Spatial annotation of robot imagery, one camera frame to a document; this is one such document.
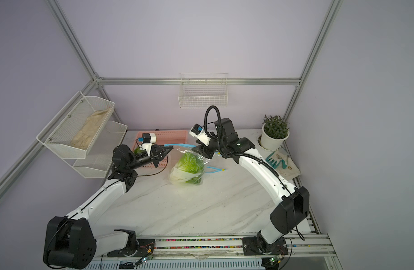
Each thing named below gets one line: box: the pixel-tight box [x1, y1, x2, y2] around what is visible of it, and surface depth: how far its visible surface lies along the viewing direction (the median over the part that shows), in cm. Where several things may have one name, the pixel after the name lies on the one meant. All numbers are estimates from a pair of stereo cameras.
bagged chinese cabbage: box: [169, 151, 206, 186], surface depth 80 cm
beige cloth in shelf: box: [70, 108, 111, 151], surface depth 81 cm
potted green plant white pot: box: [260, 114, 291, 151], surface depth 101 cm
